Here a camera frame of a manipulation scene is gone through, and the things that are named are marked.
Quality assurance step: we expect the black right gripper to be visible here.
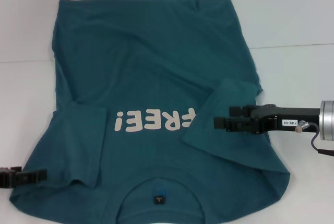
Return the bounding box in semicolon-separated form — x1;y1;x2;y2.
213;103;321;134

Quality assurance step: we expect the teal t-shirt with FREE print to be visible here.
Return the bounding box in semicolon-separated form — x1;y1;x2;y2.
9;0;292;224

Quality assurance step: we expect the right wrist cable with connector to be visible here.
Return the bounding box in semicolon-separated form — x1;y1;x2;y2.
294;120;334;157

